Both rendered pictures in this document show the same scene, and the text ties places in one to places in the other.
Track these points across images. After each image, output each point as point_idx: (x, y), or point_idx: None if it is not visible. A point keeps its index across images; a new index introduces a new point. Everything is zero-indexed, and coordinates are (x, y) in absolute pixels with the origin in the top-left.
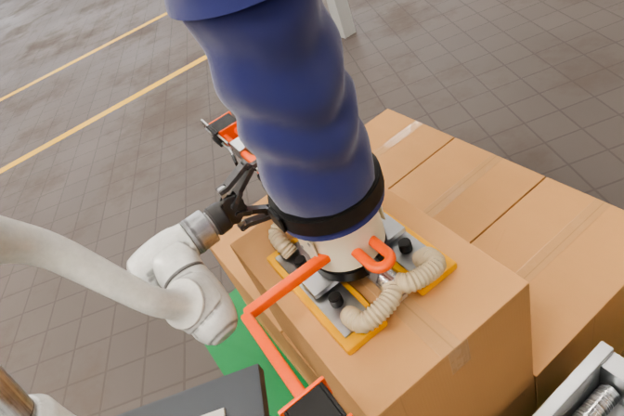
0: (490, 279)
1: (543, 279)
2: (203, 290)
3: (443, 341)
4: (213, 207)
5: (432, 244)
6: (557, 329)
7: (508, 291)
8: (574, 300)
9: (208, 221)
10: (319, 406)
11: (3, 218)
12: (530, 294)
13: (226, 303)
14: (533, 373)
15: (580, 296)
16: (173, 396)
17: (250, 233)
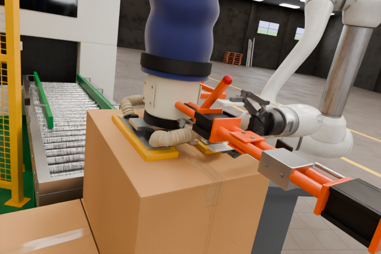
0: (101, 113)
1: (8, 242)
2: (253, 103)
3: (138, 110)
4: (270, 109)
5: (115, 127)
6: (42, 212)
7: (98, 110)
8: (11, 222)
9: (269, 109)
10: None
11: (312, 11)
12: (31, 235)
13: (243, 115)
14: (79, 199)
15: (4, 223)
16: None
17: (254, 170)
